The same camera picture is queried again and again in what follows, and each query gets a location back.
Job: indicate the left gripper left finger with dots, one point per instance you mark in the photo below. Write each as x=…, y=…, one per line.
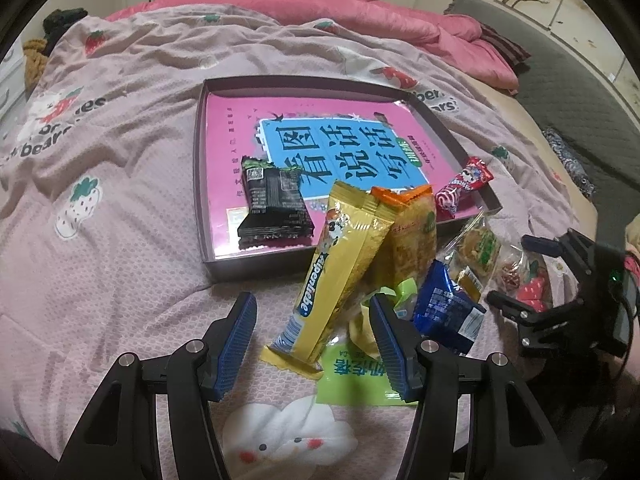
x=116, y=436

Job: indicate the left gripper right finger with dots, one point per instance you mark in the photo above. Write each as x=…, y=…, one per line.
x=510, y=438

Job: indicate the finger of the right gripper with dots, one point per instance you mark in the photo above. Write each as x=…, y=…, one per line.
x=523, y=314
x=573, y=248

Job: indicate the clear biscuit packet green label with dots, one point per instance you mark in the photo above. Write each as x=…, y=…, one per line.
x=471, y=256

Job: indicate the blue snack packet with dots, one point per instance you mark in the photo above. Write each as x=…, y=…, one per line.
x=445, y=313

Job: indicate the orange yellow cracker packet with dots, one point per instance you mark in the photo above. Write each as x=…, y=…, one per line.
x=409, y=247

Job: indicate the red snack packet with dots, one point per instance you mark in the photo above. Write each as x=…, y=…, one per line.
x=471, y=178

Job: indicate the light green candy bag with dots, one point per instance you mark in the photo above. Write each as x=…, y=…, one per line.
x=353, y=372

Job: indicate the yellow Alpenliebe candy packet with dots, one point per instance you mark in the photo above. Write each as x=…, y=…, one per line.
x=354, y=229

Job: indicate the black green pea packet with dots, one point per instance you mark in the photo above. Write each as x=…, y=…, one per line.
x=276, y=211

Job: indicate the small clear candy packet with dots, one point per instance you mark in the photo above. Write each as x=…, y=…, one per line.
x=511, y=269

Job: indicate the dark patterned cloth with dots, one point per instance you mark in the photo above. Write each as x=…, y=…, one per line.
x=570, y=162

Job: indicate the grey headboard cushion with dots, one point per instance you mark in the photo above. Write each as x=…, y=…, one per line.
x=560, y=92

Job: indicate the purple shallow box tray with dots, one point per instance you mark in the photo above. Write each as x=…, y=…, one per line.
x=291, y=257

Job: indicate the pink quilt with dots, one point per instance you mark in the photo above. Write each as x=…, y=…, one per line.
x=456, y=39

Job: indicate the white drawer cabinet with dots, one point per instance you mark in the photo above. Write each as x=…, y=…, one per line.
x=12, y=80

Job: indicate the brown knitted cloth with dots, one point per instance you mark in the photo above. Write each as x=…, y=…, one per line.
x=35, y=62

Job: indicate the dark clothes pile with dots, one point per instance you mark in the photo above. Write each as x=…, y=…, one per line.
x=57, y=23

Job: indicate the tree painting wall panels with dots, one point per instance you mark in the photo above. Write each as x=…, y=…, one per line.
x=575, y=24

